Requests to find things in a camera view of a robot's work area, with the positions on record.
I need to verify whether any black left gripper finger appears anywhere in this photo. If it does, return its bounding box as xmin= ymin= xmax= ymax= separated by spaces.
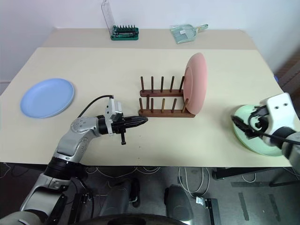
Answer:
xmin=126 ymin=116 xmax=149 ymax=123
xmin=126 ymin=121 xmax=148 ymax=129

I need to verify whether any green screwdriver bit set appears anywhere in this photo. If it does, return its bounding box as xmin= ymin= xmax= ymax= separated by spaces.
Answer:
xmin=110 ymin=24 xmax=140 ymax=41

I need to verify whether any light green dustpan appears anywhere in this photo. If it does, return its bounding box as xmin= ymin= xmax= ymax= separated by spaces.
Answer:
xmin=169 ymin=23 xmax=210 ymax=45

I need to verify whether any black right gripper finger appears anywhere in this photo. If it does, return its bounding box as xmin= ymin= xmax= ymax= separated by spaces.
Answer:
xmin=230 ymin=115 xmax=255 ymax=139

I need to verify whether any dark rounded shape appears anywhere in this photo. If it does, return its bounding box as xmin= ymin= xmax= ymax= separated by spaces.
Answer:
xmin=164 ymin=184 xmax=195 ymax=220
xmin=104 ymin=177 xmax=142 ymax=214

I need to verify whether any black flat bar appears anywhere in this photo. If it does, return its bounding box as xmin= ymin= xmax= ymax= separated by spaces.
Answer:
xmin=204 ymin=198 xmax=223 ymax=225

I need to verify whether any small metal bracket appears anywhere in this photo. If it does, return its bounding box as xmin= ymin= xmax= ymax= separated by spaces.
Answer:
xmin=195 ymin=196 xmax=207 ymax=208

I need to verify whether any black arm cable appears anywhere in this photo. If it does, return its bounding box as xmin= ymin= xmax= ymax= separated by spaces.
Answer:
xmin=248 ymin=112 xmax=300 ymax=144
xmin=77 ymin=94 xmax=114 ymax=118

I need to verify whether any light green plate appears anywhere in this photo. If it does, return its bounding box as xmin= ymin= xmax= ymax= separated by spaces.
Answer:
xmin=230 ymin=104 xmax=292 ymax=158

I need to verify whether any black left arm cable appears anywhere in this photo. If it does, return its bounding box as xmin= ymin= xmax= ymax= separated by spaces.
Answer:
xmin=77 ymin=94 xmax=114 ymax=118

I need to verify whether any blue plate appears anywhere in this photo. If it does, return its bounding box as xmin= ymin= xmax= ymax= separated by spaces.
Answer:
xmin=19 ymin=77 xmax=75 ymax=119

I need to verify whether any clear plastic case lid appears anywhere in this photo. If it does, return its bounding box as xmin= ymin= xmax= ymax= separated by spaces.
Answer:
xmin=101 ymin=0 xmax=116 ymax=36

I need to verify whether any wooden dish rack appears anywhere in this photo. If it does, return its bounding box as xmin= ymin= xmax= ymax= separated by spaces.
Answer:
xmin=138 ymin=75 xmax=196 ymax=118

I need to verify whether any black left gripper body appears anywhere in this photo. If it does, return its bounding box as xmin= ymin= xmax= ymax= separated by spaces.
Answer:
xmin=111 ymin=118 xmax=129 ymax=146

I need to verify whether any black round rim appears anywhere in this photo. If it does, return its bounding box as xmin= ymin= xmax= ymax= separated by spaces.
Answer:
xmin=88 ymin=211 xmax=190 ymax=225

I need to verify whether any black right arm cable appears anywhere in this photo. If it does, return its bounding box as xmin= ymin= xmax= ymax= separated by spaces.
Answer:
xmin=248 ymin=112 xmax=300 ymax=144

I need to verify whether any black metal table foot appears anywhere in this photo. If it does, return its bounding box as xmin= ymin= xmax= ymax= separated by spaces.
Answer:
xmin=212 ymin=166 xmax=300 ymax=188

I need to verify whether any beige table mat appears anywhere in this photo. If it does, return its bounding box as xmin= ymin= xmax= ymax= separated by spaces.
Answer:
xmin=0 ymin=47 xmax=300 ymax=168

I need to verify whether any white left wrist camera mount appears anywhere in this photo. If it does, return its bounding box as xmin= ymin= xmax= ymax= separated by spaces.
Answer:
xmin=104 ymin=97 xmax=124 ymax=136

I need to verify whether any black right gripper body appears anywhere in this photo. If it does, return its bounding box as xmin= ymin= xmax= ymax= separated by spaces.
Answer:
xmin=248 ymin=105 xmax=270 ymax=132

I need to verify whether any white floor cable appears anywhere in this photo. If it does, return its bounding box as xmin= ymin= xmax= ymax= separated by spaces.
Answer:
xmin=177 ymin=166 xmax=211 ymax=198

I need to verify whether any pink plate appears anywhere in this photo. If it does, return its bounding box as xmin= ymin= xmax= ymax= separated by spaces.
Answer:
xmin=182 ymin=52 xmax=208 ymax=116

